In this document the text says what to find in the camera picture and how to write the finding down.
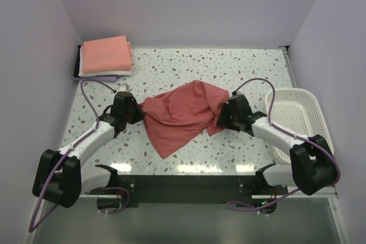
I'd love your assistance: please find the red t-shirt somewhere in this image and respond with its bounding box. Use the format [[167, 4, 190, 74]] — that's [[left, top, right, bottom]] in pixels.
[[140, 80, 229, 159]]

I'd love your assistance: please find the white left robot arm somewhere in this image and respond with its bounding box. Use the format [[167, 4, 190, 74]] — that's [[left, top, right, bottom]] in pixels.
[[32, 91, 145, 208]]

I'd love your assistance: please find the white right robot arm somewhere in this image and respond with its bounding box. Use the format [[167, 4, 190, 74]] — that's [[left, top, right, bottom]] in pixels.
[[217, 93, 341, 195]]

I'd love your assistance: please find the folded lavender t-shirt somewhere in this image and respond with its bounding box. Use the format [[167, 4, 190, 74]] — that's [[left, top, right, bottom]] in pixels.
[[73, 75, 119, 83]]

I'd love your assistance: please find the folded salmon pink t-shirt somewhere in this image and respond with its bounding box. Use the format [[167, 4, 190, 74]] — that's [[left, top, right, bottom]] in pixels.
[[81, 35, 133, 74]]

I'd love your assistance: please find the white perforated plastic basket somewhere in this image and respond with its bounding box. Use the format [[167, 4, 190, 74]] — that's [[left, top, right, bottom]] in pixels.
[[265, 88, 334, 152]]

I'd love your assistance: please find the folded black t-shirt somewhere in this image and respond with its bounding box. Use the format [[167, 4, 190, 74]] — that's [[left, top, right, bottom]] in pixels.
[[73, 45, 81, 79]]

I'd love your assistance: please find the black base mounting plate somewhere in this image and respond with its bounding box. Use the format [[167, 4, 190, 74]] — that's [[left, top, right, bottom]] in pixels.
[[108, 175, 288, 207]]

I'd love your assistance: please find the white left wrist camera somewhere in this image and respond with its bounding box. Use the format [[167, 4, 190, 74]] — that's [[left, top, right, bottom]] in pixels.
[[116, 83, 130, 93]]

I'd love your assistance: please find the aluminium right side rail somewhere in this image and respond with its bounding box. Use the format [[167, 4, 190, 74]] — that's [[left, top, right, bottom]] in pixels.
[[279, 46, 297, 88]]

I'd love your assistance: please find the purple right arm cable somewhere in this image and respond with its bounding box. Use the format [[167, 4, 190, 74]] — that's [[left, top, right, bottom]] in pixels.
[[225, 78, 343, 213]]

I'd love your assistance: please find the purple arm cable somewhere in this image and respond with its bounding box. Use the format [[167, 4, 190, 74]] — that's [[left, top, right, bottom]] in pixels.
[[225, 78, 343, 213], [27, 79, 121, 233]]

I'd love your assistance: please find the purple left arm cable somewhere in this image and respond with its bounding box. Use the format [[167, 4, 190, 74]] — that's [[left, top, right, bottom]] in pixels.
[[27, 79, 121, 233]]

